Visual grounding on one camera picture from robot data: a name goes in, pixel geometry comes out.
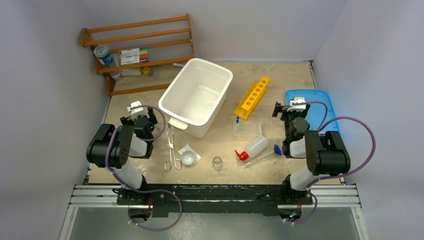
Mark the small clear capped bottle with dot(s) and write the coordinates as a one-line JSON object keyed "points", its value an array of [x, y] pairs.
{"points": [[116, 75]]}

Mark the yellow grey small object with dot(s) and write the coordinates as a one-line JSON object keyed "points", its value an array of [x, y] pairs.
{"points": [[148, 71]]}

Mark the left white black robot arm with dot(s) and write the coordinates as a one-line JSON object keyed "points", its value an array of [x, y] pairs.
{"points": [[111, 147]]}

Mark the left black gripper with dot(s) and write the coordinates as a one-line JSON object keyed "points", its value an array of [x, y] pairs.
{"points": [[152, 121]]}

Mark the white plastic bin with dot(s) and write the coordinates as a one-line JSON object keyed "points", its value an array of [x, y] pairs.
{"points": [[195, 96]]}

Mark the clear watch glass dish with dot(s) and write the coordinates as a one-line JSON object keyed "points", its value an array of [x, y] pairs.
{"points": [[188, 158]]}

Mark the metal crucible tongs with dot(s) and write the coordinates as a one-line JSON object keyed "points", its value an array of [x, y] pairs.
{"points": [[173, 161]]}

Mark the blue cap glass tube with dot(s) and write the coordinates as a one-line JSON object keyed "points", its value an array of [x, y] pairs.
{"points": [[276, 151]]}

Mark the red cap wash bottle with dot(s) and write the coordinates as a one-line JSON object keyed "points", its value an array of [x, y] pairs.
{"points": [[253, 148]]}

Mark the clear well plate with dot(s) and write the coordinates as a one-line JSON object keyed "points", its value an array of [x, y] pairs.
{"points": [[246, 130]]}

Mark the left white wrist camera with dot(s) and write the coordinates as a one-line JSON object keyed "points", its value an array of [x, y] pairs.
{"points": [[136, 110]]}

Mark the blue plastic lid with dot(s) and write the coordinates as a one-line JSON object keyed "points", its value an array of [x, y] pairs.
{"points": [[317, 111]]}

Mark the small plastic zip bag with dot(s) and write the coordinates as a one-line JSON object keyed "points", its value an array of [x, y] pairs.
{"points": [[188, 147]]}

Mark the yellow test tube rack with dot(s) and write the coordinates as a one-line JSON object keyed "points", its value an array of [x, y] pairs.
{"points": [[251, 98]]}

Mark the white green marker pen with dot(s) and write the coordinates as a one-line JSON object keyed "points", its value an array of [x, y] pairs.
{"points": [[178, 65]]}

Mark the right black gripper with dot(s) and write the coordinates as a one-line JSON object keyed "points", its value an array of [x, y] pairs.
{"points": [[278, 110]]}

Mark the wooden shelf rack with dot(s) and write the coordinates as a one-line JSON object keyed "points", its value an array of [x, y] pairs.
{"points": [[87, 41]]}

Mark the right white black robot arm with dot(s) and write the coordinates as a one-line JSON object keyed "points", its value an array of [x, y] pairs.
{"points": [[325, 154]]}

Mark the small glass jar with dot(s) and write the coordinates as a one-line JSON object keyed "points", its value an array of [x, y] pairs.
{"points": [[217, 163]]}

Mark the blue label round container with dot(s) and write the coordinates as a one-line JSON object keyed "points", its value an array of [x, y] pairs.
{"points": [[103, 55]]}

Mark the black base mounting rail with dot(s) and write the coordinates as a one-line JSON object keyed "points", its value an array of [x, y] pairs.
{"points": [[268, 200]]}

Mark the coloured marker pen set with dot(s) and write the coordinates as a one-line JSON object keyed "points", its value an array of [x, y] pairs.
{"points": [[133, 56]]}

